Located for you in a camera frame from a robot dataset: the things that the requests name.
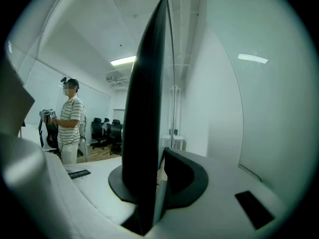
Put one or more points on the white ceiling-mounted unit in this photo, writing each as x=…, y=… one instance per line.
x=110, y=78

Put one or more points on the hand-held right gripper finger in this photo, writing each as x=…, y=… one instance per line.
x=27, y=173

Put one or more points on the black round whiteboard stand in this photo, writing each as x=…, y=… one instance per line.
x=190, y=180

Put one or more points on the black flat rectangular pad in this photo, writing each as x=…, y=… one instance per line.
x=254, y=209

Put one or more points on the white desk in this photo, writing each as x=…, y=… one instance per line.
x=178, y=139

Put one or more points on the black office chair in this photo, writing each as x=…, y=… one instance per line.
x=98, y=131
x=51, y=134
x=106, y=120
x=116, y=134

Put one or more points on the black-backed whiteboard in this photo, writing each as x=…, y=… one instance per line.
x=144, y=108

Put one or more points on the long ceiling light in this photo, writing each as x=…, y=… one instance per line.
x=9, y=46
x=123, y=60

